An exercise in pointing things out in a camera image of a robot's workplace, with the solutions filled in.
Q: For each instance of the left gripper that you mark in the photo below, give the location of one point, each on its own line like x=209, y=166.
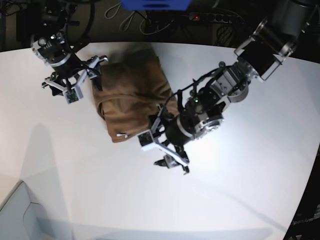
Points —
x=179, y=132

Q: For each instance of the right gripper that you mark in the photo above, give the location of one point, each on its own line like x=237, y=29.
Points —
x=66, y=68

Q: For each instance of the brown t-shirt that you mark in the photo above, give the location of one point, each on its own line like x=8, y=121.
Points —
x=131, y=92

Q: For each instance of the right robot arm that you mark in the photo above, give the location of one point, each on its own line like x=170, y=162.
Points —
x=51, y=43

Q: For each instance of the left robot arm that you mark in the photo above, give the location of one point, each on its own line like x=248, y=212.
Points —
x=274, y=39

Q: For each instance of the blue box overhead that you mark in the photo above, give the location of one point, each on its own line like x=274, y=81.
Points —
x=157, y=5

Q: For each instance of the white cabinet at corner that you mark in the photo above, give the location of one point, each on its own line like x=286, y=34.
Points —
x=35, y=209

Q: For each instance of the black power strip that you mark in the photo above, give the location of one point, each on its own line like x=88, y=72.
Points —
x=215, y=18

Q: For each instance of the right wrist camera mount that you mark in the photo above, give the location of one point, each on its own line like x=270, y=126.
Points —
x=72, y=86

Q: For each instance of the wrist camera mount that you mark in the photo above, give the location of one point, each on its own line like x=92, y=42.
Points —
x=155, y=137
x=72, y=86

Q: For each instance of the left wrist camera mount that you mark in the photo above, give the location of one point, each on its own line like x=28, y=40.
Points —
x=155, y=137

